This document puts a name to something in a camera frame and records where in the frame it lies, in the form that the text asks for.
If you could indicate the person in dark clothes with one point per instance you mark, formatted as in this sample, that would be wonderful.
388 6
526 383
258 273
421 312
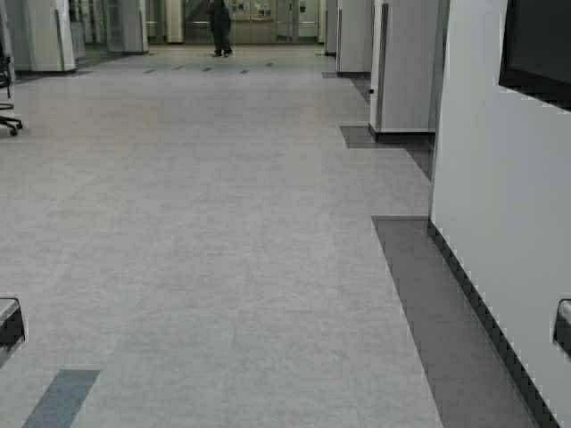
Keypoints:
220 23

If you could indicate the white pillar with metal edge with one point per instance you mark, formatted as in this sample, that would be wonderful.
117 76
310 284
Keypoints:
407 67

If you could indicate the black wall display screen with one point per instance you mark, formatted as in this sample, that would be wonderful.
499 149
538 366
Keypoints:
535 58

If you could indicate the left robot base corner bracket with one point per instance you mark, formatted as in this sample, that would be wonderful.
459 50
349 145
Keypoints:
13 330

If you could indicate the right robot base corner bracket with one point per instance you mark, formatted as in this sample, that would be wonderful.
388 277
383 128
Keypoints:
561 331

